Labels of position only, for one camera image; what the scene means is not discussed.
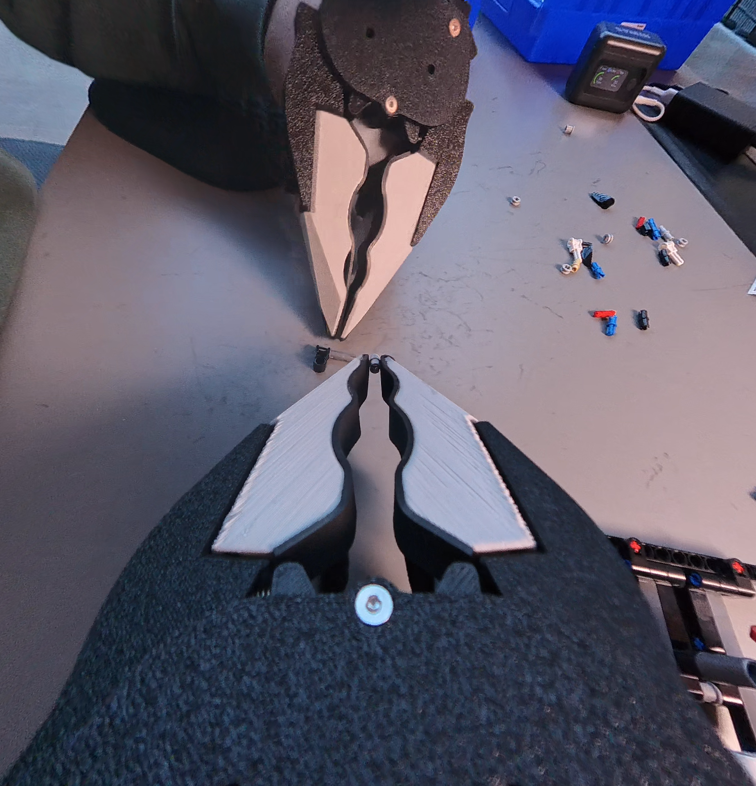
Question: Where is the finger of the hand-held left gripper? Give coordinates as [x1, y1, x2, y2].
[300, 109, 369, 340]
[340, 149, 439, 340]

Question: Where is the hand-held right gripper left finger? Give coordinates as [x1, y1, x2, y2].
[211, 355, 370, 556]

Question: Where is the white cable loop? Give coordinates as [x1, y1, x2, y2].
[632, 86, 679, 122]

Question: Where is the dark flat panel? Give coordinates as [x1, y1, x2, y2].
[645, 120, 756, 259]

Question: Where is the blue storage bin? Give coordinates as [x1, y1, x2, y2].
[479, 0, 738, 65]

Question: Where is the small black device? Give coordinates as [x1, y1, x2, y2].
[565, 21, 667, 113]

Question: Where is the white lego truck model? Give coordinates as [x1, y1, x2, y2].
[608, 534, 756, 756]

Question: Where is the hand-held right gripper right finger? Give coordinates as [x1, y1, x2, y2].
[379, 355, 537, 556]

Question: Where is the black power adapter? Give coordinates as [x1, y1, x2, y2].
[660, 83, 756, 162]

